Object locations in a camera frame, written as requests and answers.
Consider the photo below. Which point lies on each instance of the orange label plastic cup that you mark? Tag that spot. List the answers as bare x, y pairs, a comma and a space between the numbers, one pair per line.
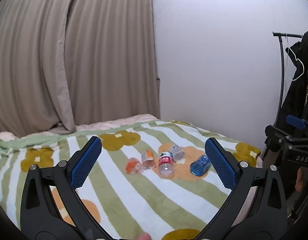
148, 158

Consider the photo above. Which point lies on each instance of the white clothes hanger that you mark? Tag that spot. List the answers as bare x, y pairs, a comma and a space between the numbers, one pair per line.
297, 62

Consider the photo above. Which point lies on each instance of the green striped floral blanket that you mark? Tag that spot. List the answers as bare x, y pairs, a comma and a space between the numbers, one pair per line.
134, 195

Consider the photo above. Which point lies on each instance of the person's right hand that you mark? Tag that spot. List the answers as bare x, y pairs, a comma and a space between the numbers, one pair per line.
300, 178

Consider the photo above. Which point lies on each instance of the clear cup with orange print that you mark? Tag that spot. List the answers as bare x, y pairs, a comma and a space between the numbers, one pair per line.
133, 167

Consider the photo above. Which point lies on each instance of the red label plastic bottle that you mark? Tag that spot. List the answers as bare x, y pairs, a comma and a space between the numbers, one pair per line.
166, 166

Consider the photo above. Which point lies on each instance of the pink bed sheet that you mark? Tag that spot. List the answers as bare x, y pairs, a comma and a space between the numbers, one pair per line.
111, 123

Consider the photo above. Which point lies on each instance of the grey label plastic cup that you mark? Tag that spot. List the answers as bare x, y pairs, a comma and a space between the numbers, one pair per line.
176, 152

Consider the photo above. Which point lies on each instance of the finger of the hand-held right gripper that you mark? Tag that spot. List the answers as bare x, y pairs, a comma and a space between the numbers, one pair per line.
296, 122
275, 136

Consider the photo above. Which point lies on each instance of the black jacket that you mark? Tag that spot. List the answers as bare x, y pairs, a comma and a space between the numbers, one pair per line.
300, 97

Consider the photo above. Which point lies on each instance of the black clothes rack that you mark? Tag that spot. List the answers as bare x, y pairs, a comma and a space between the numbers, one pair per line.
282, 80

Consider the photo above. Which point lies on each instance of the blue plastic cup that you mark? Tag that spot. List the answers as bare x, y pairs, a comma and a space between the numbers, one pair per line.
201, 165

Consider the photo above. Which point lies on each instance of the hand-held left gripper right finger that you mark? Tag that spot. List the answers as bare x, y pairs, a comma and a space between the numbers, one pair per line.
221, 165

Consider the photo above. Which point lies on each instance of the person's left hand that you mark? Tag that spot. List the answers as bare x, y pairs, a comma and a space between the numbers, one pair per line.
144, 237

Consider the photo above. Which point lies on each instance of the beige curtain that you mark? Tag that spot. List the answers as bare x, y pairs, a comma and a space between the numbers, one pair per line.
68, 55

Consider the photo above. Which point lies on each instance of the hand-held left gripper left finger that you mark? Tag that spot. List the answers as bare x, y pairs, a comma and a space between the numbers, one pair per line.
83, 165

